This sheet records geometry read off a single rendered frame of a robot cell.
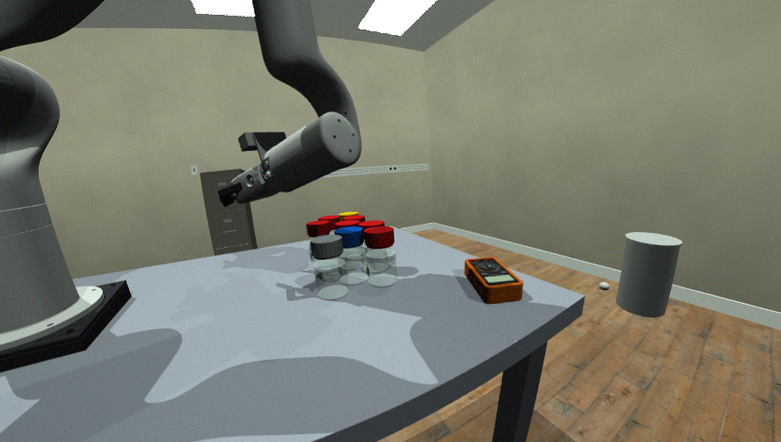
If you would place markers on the orange digital multimeter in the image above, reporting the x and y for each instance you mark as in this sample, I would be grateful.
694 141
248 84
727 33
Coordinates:
493 281

